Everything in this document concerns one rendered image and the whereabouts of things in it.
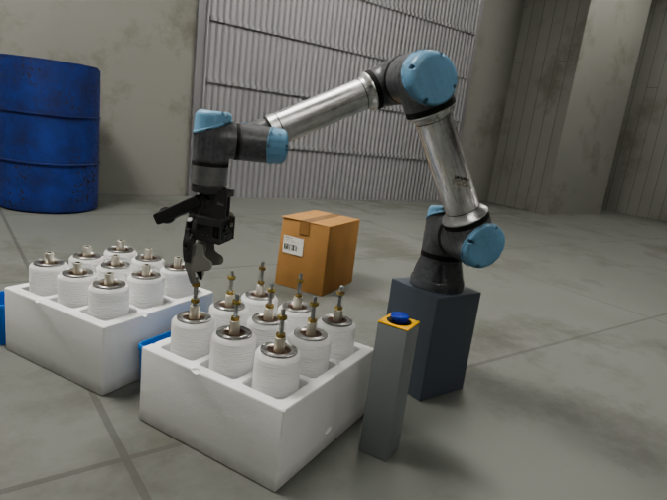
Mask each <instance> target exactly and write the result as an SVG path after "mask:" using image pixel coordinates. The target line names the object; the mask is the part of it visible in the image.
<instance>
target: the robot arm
mask: <svg viewBox="0 0 667 500"><path fill-rule="evenodd" d="M457 84H458V74H457V70H456V68H455V65H454V64H453V62H452V61H451V59H450V58H449V57H448V56H446V55H445V54H443V53H441V52H439V51H435V50H419V51H416V52H414V53H409V54H402V55H399V56H396V57H394V58H392V59H390V60H388V61H386V62H383V63H382V64H380V65H378V66H376V67H374V68H371V69H369V70H367V71H364V72H362V73H361V74H360V76H359V78H358V79H356V80H354V81H351V82H349V83H346V84H344V85H341V86H339V87H336V88H334V89H331V90H329V91H326V92H324V93H321V94H319V95H316V96H314V97H311V98H309V99H307V100H304V101H302V102H299V103H297V104H294V105H292V106H289V107H287V108H284V109H282V110H279V111H277V112H274V113H272V114H269V115H267V116H265V117H262V118H259V119H257V120H254V121H252V122H246V123H242V124H239V123H234V122H233V120H232V115H231V114H230V113H228V112H221V111H213V110H205V109H200V110H198V111H197V112H196V114H195V123H194V130H193V133H194V137H193V155H192V169H191V183H192V187H191V191H193V192H198V193H199V194H198V195H194V196H192V197H190V198H188V199H186V200H183V201H181V202H179V203H177V204H175V205H172V206H170V207H163V208H161V209H160V210H159V212H157V213H155V214H153V217H154V220H155V222H156V224H158V225H159V224H162V223H164V224H170V223H172V222H173V221H174V220H175V219H176V218H178V217H180V216H183V215H185V214H187V213H188V214H189V217H188V218H187V221H186V226H185V235H184V239H183V257H184V262H185V268H186V271H187V274H188V277H189V280H190V283H191V284H194V283H195V275H196V274H195V272H197V274H198V276H199V278H200V279H201V280H202V278H203V275H204V271H209V270H210V269H211V268H212V266H213V265H220V264H222V263H223V257H222V256H221V255H220V254H219V253H217V252H216V251H215V249H214V244H216V245H221V244H223V243H225V242H228V241H230V240H232V239H234V226H235V216H233V213H231V212H229V211H230V198H231V197H232V196H234V189H228V188H226V187H225V186H226V185H227V174H228V163H229V159H233V160H241V161H251V162H262V163H268V164H271V163H274V164H281V163H283V162H284V161H285V160H286V157H287V153H288V145H289V142H290V141H293V140H295V139H298V138H300V137H302V136H305V135H307V134H310V133H312V132H315V131H317V130H319V129H322V128H324V127H327V126H329V125H332V124H334V123H335V122H338V121H340V120H343V119H345V118H348V117H350V116H352V115H355V114H357V113H360V112H362V111H364V110H367V109H371V110H373V111H375V110H378V109H380V108H383V107H387V106H392V105H402V106H403V109H404V112H405V115H406V118H407V120H408V121H410V122H412V123H414V124H415V125H416V127H417V130H418V133H419V136H420V139H421V142H422V145H423V148H424V151H425V154H426V157H427V160H428V163H429V166H430V169H431V172H432V175H433V178H434V181H435V184H436V187H437V190H438V193H439V196H440V199H441V202H442V204H443V205H431V206H430V207H429V209H428V213H427V216H426V224H425V230H424V236H423V242H422V248H421V254H420V258H419V260H418V261H417V263H416V265H415V268H414V270H413V271H412V273H411V277H410V283H411V284H412V285H413V286H415V287H417V288H419V289H422V290H425V291H429V292H433V293H439V294H459V293H461V292H462V291H463V290H464V285H465V281H464V276H463V267H462V262H463V263H464V264H465V265H467V266H472V267H474V268H485V267H488V266H490V265H491V264H493V263H494V262H495V261H496V260H497V259H498V258H499V257H500V254H501V252H502V251H503V249H504V245H505V236H504V233H503V231H502V230H501V229H500V228H499V227H498V226H497V225H496V224H493V223H492V221H491V218H490V214H489V211H488V208H487V206H485V205H483V204H481V203H479V201H478V198H477V194H476V191H475V188H474V184H473V181H472V178H471V175H470V171H469V168H468V165H467V159H466V156H465V153H464V149H463V146H462V143H461V139H460V136H459V133H458V130H457V126H456V123H455V120H454V116H453V113H452V110H453V108H454V106H455V104H456V100H455V96H454V92H455V88H456V86H457ZM230 213H231V214H232V215H231V214H230ZM229 214H230V215H229ZM196 241H198V242H197V243H196Z"/></svg>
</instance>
